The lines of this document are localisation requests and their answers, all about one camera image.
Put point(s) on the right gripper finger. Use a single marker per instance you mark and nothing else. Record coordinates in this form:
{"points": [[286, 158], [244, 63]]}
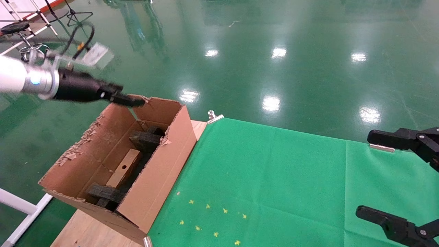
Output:
{"points": [[387, 139], [394, 230]]}

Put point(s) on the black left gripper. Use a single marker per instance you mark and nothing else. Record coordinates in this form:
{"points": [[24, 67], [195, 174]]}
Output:
{"points": [[75, 87]]}

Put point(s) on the small taped cardboard box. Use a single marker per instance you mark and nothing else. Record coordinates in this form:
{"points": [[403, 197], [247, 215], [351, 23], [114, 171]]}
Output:
{"points": [[130, 158]]}

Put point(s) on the large open cardboard carton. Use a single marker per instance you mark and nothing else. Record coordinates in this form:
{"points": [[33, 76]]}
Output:
{"points": [[154, 185]]}

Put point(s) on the silver cloth clip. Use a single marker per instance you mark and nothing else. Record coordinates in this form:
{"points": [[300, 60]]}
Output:
{"points": [[215, 118], [380, 148], [147, 242]]}

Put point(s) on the black foam block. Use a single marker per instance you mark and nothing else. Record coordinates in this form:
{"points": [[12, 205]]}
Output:
{"points": [[104, 195], [145, 140]]}

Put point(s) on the green table cloth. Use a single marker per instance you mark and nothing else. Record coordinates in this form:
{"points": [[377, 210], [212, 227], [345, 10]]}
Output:
{"points": [[308, 188]]}

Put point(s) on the black tripod stand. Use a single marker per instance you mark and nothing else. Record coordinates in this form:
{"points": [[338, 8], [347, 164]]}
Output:
{"points": [[73, 15]]}

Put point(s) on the black round stool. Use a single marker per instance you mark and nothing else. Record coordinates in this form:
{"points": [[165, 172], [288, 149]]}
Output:
{"points": [[15, 28]]}

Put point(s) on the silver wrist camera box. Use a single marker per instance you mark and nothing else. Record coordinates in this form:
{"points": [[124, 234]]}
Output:
{"points": [[97, 55]]}

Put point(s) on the white tube frame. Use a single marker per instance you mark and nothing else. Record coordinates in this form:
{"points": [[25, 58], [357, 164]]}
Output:
{"points": [[51, 26]]}

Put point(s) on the white table leg frame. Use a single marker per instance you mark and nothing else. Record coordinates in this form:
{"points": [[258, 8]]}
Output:
{"points": [[13, 202]]}

